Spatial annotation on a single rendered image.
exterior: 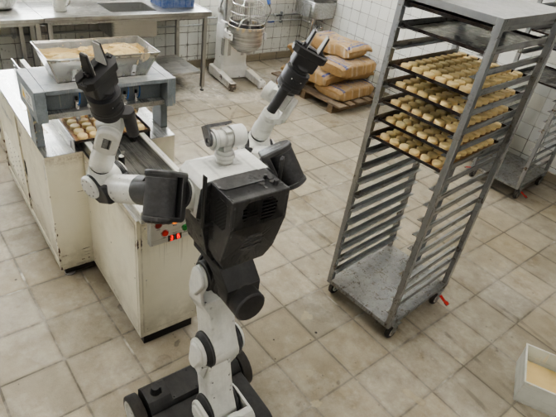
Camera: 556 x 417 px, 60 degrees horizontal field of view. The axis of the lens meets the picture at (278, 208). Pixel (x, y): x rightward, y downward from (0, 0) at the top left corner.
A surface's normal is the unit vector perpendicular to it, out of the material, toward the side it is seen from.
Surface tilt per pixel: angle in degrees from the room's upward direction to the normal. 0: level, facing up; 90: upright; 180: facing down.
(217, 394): 74
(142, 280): 90
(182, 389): 0
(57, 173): 90
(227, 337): 60
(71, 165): 90
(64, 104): 90
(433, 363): 0
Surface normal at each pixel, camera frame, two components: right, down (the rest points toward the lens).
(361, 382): 0.13, -0.82
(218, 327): 0.60, 0.27
